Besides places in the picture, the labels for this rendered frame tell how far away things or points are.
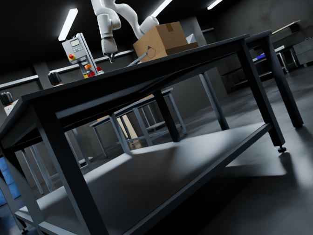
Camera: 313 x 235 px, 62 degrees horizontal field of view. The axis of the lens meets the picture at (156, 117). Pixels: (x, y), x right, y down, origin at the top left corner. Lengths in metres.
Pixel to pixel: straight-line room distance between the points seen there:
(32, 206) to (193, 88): 6.41
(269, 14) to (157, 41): 7.49
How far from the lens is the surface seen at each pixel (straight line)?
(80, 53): 2.51
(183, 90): 7.53
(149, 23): 2.30
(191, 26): 8.56
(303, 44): 7.75
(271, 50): 2.35
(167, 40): 1.85
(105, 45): 1.94
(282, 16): 8.98
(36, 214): 1.96
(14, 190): 6.20
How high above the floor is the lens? 0.64
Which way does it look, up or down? 3 degrees down
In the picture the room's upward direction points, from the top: 23 degrees counter-clockwise
